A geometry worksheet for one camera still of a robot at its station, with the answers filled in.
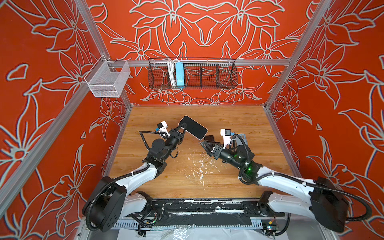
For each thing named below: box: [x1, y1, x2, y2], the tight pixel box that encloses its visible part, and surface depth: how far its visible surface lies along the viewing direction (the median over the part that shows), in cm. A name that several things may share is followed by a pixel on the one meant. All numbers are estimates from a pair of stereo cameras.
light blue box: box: [175, 62, 185, 86], surface depth 92 cm
